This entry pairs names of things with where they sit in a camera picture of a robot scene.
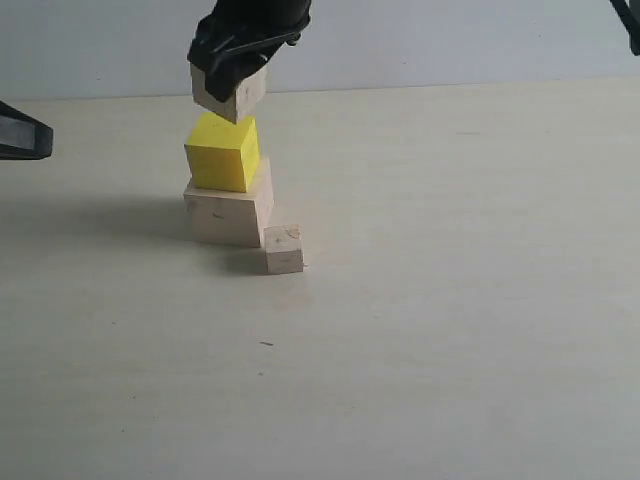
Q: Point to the small wooden cube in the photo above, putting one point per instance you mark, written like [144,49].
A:
[283,249]

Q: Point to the medium wooden cube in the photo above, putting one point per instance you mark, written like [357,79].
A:
[240,104]

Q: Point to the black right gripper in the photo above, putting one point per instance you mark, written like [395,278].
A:
[232,44]

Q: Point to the large wooden cube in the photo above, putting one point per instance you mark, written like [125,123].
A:
[232,218]

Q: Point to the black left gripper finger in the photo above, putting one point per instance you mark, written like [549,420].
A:
[23,137]

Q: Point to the yellow cube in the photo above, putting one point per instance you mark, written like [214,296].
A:
[222,155]

